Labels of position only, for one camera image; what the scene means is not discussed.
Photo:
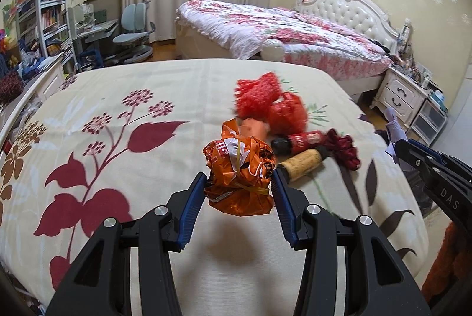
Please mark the lavender cloth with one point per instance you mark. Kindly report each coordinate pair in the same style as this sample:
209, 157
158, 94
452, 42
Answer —
396, 130

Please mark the red plastic mesh bag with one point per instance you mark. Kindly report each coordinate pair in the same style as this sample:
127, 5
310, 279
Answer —
287, 115

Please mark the beige leaf print sheet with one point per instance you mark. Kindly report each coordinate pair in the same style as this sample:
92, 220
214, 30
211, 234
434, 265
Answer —
147, 98

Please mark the dark red ribbon flower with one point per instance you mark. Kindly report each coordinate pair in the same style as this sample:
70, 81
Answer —
344, 150

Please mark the white tufted bed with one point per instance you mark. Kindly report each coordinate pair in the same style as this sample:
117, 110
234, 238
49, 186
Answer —
350, 2

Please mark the small orange packet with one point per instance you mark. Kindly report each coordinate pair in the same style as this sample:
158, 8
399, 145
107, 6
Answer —
256, 127

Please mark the red foam fruit net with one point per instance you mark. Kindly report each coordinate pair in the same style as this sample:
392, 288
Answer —
256, 95

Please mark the pink floral quilt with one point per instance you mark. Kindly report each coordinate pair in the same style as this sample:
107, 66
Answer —
313, 39

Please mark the blue plastic crate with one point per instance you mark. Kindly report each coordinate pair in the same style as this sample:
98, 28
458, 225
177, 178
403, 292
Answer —
89, 61

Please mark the pale blue desk chair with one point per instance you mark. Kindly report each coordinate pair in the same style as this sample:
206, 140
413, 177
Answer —
134, 28

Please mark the white bookshelf with books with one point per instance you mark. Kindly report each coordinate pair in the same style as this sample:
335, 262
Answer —
44, 6

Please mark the white wardrobe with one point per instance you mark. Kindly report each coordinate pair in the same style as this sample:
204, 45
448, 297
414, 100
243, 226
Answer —
462, 109

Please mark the dark red fluffy duster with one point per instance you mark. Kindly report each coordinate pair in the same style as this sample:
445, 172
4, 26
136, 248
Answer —
11, 87

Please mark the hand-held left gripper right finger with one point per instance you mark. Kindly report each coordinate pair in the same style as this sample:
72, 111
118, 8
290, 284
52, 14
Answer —
284, 205

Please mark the dark bottle with tan label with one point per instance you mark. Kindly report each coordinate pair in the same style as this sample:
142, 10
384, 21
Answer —
300, 163

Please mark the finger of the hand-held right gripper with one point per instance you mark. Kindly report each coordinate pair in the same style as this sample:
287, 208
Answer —
427, 150
416, 165

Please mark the orange plastic bag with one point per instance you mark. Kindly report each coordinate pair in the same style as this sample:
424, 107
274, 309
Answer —
239, 190

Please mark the person's right forearm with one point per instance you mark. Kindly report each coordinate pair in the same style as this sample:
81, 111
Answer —
446, 264

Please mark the clear plastic drawer unit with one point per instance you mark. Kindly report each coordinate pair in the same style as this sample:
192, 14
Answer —
429, 120

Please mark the dark bottle with red label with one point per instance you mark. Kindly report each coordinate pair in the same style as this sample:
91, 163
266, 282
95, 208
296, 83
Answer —
304, 141

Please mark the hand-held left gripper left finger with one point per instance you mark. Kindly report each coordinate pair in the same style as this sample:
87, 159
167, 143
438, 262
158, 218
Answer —
190, 213

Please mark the white carved nightstand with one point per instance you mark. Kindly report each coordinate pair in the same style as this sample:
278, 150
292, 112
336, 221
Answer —
398, 95

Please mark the round white bed post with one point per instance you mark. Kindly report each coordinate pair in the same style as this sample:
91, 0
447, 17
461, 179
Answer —
273, 50

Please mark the grey study desk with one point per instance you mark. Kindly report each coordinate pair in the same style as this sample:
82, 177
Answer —
97, 30

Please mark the white desk lamp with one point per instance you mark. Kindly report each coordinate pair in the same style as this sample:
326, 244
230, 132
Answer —
72, 6

